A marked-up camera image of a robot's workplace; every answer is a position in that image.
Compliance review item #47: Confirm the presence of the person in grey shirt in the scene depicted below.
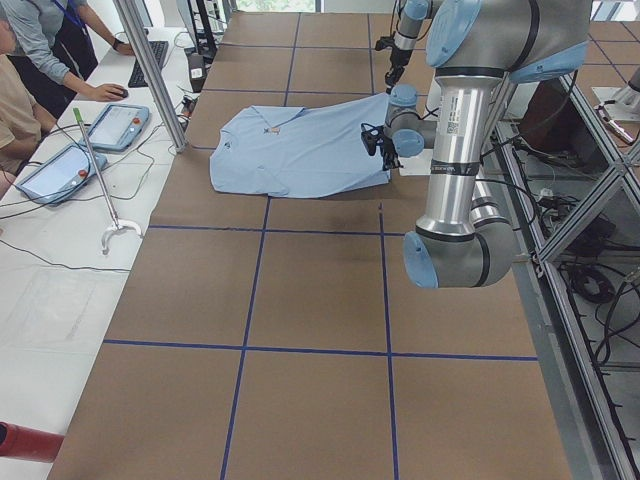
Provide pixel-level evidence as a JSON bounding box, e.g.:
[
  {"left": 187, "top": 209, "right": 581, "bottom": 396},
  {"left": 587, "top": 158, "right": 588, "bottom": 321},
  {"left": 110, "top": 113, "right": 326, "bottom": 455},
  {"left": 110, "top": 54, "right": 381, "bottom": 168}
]
[{"left": 1, "top": 1, "right": 133, "bottom": 118}]

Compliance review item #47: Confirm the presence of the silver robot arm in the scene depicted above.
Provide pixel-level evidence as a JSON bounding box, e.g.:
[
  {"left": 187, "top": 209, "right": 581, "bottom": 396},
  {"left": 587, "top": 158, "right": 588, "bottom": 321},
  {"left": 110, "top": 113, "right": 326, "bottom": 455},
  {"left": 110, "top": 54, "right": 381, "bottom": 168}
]
[
  {"left": 375, "top": 0, "right": 438, "bottom": 93},
  {"left": 374, "top": 1, "right": 592, "bottom": 288}
]

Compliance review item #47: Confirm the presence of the aluminium frame rack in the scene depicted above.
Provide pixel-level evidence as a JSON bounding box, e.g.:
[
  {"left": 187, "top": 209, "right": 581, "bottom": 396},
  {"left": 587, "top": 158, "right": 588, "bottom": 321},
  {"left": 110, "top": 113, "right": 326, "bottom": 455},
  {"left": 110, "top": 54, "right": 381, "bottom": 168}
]
[{"left": 485, "top": 64, "right": 639, "bottom": 479}]

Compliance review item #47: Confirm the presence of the light blue t-shirt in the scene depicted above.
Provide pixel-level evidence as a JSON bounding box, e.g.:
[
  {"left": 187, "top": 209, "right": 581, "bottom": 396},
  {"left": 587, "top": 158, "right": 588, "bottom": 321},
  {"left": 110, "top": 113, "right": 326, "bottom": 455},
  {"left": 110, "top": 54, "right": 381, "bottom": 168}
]
[{"left": 210, "top": 94, "right": 390, "bottom": 199}]

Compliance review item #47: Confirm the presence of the near teach pendant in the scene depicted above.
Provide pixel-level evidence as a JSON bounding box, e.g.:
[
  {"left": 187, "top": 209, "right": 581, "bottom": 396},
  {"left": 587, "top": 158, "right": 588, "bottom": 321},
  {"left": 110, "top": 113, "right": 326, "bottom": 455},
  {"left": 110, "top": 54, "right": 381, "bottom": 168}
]
[{"left": 15, "top": 145, "right": 95, "bottom": 205}]

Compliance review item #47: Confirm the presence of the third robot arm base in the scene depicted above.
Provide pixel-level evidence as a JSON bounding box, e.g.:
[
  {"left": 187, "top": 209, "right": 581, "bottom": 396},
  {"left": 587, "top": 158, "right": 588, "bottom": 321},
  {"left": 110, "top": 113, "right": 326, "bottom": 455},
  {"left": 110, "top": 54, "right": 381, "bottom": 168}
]
[{"left": 592, "top": 70, "right": 639, "bottom": 122}]

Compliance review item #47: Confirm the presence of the far teach pendant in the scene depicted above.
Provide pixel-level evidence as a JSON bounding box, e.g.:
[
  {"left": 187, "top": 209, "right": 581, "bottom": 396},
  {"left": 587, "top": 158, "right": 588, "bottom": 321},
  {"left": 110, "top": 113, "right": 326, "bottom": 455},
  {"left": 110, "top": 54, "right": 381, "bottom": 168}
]
[{"left": 88, "top": 103, "right": 150, "bottom": 153}]

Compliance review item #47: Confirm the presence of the teach pendant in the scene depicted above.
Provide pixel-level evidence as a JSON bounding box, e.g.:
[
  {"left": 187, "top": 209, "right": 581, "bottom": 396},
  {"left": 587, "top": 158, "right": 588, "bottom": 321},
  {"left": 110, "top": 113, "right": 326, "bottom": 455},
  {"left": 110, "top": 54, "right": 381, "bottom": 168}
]
[
  {"left": 88, "top": 103, "right": 150, "bottom": 153},
  {"left": 15, "top": 145, "right": 95, "bottom": 205}
]

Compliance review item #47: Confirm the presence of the aluminium frame post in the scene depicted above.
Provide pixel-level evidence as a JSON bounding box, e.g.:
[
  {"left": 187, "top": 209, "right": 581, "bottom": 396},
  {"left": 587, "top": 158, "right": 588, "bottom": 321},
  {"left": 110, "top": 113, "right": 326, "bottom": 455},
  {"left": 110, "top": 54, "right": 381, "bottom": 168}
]
[{"left": 114, "top": 0, "right": 187, "bottom": 153}]

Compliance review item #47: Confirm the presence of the grabber reach stick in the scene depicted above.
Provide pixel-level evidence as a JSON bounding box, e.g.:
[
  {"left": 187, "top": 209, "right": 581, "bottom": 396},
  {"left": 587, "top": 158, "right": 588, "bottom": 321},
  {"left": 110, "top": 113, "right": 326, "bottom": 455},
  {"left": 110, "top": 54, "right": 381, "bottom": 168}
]
[{"left": 72, "top": 107, "right": 143, "bottom": 255}]

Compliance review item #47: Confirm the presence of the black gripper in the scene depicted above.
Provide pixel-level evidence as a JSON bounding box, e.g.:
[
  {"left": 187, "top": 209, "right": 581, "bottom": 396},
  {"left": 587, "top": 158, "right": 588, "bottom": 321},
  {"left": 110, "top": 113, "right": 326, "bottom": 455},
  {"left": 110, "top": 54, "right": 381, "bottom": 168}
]
[
  {"left": 384, "top": 47, "right": 411, "bottom": 94},
  {"left": 377, "top": 127, "right": 403, "bottom": 171}
]

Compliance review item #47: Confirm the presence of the red fire extinguisher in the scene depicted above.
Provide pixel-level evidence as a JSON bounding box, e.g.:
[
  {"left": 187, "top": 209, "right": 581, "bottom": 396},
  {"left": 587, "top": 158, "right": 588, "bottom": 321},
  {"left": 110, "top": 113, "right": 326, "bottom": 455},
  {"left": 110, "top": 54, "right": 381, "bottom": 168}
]
[{"left": 1, "top": 422, "right": 65, "bottom": 463}]

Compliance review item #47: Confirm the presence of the black box with label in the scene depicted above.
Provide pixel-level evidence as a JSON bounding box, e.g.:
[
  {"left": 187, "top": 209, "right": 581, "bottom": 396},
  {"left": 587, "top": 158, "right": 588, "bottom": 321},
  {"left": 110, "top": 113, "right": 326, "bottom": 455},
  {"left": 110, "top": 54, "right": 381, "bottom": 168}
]
[{"left": 187, "top": 53, "right": 207, "bottom": 93}]

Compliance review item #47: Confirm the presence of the black keyboard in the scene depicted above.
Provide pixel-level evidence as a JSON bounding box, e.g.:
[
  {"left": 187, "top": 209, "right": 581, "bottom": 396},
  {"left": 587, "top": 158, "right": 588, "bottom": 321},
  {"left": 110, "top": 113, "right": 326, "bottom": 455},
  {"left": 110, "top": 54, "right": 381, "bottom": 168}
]
[{"left": 127, "top": 39, "right": 171, "bottom": 89}]

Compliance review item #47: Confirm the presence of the person in beige shirt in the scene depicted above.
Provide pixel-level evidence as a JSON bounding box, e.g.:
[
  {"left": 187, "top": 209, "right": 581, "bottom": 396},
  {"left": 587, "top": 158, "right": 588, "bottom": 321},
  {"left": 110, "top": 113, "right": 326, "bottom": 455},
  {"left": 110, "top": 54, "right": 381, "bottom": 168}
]
[{"left": 1, "top": 20, "right": 56, "bottom": 196}]

